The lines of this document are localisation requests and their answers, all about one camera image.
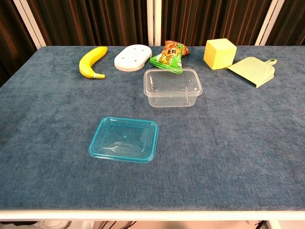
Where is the dark brown curtain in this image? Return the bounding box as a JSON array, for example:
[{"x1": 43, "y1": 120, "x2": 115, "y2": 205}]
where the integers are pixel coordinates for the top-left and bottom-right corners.
[{"x1": 0, "y1": 0, "x2": 305, "y2": 86}]

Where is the white frame post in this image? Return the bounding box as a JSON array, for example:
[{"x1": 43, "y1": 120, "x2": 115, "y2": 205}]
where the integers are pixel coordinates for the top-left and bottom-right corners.
[
  {"x1": 146, "y1": 0, "x2": 163, "y2": 46},
  {"x1": 13, "y1": 0, "x2": 46, "y2": 50},
  {"x1": 254, "y1": 0, "x2": 285, "y2": 46}
]

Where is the green orange snack bag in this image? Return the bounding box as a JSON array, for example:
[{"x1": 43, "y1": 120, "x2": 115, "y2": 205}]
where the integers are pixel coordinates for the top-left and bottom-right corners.
[{"x1": 149, "y1": 40, "x2": 191, "y2": 75}]

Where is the blue table cloth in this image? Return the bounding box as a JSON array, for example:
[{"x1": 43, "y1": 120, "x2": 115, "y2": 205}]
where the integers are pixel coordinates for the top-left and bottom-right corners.
[{"x1": 0, "y1": 45, "x2": 305, "y2": 211}]

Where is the white oval foam block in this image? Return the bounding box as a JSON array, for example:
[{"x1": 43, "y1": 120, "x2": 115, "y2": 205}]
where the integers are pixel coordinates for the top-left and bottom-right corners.
[{"x1": 114, "y1": 44, "x2": 153, "y2": 72}]

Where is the blue container lid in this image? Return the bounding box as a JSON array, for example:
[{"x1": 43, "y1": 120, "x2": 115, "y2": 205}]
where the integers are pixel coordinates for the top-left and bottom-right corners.
[{"x1": 88, "y1": 116, "x2": 159, "y2": 164}]

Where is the light green dustpan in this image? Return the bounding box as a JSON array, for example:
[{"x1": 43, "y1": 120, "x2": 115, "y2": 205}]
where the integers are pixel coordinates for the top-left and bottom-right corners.
[{"x1": 225, "y1": 56, "x2": 277, "y2": 89}]

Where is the yellow cube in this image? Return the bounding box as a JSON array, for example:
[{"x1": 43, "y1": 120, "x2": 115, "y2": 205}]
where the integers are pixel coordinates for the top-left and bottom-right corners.
[{"x1": 203, "y1": 38, "x2": 237, "y2": 70}]

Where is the clear plastic container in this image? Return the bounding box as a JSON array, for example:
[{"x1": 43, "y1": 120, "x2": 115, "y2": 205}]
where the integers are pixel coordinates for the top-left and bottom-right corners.
[{"x1": 143, "y1": 68, "x2": 203, "y2": 108}]

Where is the yellow banana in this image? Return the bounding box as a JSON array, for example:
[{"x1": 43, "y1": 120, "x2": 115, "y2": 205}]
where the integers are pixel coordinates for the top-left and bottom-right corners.
[{"x1": 79, "y1": 46, "x2": 108, "y2": 79}]

